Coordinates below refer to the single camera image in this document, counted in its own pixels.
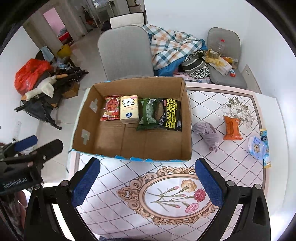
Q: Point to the patterned tablecloth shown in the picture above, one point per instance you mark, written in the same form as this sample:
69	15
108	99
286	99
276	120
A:
166	200

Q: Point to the red snack pack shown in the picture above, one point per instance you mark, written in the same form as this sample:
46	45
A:
112	108

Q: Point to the person's hand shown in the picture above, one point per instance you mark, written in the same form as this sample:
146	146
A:
18	208

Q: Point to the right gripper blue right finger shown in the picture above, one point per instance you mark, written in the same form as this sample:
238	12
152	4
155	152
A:
253	222

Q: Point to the yellow tissue pack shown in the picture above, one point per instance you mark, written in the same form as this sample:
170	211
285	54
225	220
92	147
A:
129	111

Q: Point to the black tripod pile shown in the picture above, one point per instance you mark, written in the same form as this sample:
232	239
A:
41	106

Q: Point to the brown tape roll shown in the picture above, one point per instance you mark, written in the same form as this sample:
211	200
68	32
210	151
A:
212	54

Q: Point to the floral pink cloth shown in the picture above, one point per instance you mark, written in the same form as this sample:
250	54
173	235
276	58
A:
187	77

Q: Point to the red orange plastic bag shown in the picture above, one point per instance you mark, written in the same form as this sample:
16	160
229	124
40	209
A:
27	76

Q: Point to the light blue tissue pack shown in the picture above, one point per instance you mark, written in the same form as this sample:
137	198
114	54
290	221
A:
256	148

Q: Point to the clear plastic bottle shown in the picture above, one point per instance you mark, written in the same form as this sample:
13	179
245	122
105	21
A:
220	47

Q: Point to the green wipes pack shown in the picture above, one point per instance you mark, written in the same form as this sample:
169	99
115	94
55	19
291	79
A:
148	119

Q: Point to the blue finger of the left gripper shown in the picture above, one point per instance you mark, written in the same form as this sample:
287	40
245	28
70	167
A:
43	153
11	149

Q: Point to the purple cloth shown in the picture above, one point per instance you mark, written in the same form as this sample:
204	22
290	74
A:
209	135

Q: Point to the blue milk powder sachet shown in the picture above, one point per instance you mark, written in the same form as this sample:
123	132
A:
264	139

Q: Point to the grey chair in corner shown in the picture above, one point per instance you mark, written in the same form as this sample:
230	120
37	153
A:
231	55

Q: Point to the orange wipes pack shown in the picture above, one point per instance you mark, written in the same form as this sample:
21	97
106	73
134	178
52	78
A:
232	129

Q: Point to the small cardboard box on floor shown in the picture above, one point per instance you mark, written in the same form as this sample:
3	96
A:
71	90

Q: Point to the black shoe wipes pack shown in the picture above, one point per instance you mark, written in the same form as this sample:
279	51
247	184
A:
171	118

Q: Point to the plaid blanket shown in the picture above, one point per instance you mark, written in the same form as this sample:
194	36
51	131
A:
170	48

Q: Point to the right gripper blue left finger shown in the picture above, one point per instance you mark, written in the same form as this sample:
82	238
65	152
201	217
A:
41	222

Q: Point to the small red white container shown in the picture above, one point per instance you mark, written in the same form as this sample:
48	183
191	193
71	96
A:
232	73

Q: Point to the grey chair near box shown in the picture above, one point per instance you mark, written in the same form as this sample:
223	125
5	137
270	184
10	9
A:
125	52

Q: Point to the patterned black white bag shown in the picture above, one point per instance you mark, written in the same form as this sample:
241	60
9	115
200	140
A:
195	66

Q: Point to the white chair behind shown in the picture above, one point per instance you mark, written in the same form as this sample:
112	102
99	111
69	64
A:
136	19

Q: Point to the white goose plush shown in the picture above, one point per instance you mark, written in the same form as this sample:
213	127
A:
44	87

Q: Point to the white board against wall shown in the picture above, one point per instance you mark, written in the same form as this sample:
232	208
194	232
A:
250	80

